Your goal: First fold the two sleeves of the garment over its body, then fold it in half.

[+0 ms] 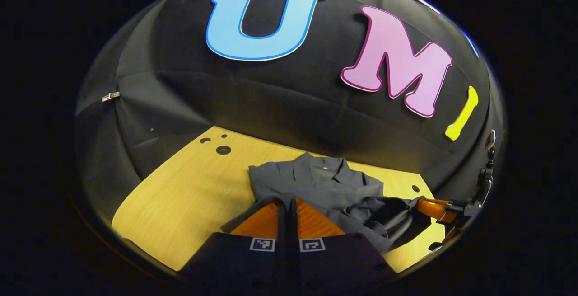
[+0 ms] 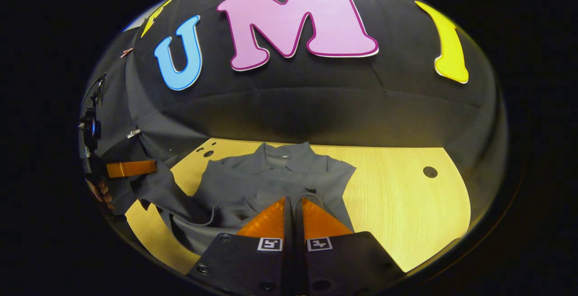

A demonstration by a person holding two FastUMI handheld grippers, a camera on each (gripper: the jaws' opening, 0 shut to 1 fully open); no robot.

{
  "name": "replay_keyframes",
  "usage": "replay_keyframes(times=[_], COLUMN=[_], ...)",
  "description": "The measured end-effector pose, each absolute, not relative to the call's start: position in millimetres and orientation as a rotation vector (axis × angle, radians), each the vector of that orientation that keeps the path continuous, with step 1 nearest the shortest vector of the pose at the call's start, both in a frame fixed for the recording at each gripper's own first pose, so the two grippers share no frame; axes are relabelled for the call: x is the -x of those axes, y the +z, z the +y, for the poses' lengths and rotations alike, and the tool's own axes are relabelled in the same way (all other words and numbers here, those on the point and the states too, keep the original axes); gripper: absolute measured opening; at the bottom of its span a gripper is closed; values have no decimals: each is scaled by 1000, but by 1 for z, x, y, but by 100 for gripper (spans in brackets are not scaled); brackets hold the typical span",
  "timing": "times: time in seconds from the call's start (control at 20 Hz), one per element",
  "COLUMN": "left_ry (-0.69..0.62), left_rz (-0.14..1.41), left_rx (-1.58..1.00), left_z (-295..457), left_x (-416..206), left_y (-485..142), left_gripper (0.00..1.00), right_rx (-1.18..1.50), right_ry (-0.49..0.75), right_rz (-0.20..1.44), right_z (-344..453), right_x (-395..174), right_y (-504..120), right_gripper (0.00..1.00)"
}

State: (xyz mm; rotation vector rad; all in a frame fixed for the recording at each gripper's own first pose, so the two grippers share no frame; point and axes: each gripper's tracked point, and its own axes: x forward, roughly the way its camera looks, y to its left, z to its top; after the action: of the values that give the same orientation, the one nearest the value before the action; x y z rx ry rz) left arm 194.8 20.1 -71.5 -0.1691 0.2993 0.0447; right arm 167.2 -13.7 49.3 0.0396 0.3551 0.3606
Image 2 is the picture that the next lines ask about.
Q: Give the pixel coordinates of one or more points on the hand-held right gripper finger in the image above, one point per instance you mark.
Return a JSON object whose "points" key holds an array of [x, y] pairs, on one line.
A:
{"points": [[289, 260], [299, 260]]}

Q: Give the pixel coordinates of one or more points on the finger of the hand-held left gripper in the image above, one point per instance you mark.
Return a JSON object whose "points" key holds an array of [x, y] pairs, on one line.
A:
{"points": [[131, 168]]}

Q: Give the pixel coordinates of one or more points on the grey polo shirt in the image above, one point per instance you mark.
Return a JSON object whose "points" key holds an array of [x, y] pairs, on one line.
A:
{"points": [[253, 183]]}

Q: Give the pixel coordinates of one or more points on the small silver cloth clip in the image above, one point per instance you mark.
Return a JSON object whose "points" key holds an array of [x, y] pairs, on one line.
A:
{"points": [[133, 133]]}

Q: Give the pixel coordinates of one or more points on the small copper cloth clip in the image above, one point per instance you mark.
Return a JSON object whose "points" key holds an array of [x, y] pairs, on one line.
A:
{"points": [[127, 52]]}

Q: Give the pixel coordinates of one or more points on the black backdrop cloth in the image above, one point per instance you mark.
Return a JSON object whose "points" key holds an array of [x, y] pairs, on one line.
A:
{"points": [[316, 101]]}

